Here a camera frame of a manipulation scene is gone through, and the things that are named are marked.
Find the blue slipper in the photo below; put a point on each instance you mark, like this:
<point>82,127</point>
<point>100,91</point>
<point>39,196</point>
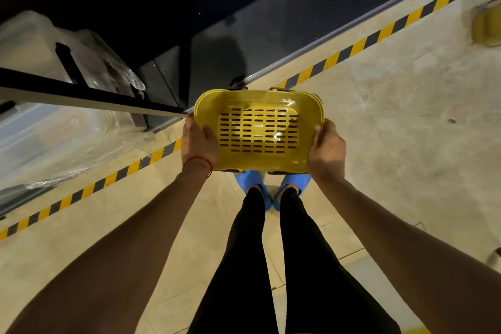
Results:
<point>295,181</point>
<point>250,179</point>

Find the black metal shelf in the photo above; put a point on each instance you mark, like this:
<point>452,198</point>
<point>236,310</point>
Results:
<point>58,85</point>

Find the person's left hand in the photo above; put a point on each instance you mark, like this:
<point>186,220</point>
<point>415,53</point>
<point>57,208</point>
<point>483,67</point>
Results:
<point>197,146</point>

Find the person's right hand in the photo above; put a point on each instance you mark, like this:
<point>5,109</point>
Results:
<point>328,153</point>

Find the person's left forearm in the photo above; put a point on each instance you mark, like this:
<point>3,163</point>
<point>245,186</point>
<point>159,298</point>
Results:
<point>117,259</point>

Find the yellow plastic basket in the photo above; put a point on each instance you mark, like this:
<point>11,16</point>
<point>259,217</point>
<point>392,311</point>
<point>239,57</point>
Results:
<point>258,161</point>
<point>489,26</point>

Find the person's right forearm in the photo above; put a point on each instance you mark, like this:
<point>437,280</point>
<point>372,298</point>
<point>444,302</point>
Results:
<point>411,259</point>

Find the black trousers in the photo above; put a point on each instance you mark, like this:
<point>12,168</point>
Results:
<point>235,286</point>

